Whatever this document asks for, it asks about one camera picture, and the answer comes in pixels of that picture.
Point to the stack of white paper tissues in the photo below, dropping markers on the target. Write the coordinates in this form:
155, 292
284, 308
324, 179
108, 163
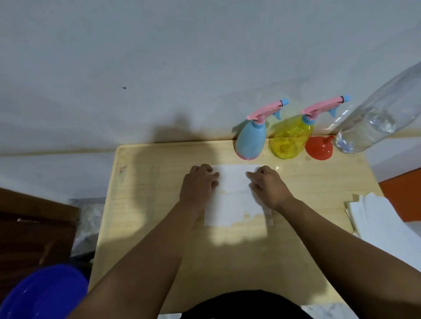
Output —
384, 226

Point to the person's right forearm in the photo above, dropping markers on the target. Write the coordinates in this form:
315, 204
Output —
348, 259

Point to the orange shelf cabinet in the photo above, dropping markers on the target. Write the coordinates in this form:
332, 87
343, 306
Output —
403, 197

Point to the clear plastic water bottle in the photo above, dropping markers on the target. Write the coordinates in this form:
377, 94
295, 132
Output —
378, 115

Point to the person's left forearm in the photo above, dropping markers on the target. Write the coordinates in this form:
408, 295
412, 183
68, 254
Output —
141, 269

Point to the yellow spray bottle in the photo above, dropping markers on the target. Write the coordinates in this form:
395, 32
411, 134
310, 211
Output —
289, 141

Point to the brown wooden furniture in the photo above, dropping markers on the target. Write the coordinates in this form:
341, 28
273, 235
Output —
33, 236

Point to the red plastic funnel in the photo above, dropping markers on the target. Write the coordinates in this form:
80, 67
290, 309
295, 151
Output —
318, 149

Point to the white tissue sheet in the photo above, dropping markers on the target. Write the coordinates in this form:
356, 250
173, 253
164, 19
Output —
233, 197

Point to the blue plastic basin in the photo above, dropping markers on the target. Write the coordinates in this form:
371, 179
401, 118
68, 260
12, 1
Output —
42, 295

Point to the person's left hand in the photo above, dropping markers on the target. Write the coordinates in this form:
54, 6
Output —
197, 187

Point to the person's right hand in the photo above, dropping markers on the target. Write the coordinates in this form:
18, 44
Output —
271, 189

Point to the person's black shorts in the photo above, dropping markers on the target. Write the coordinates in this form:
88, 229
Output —
246, 307

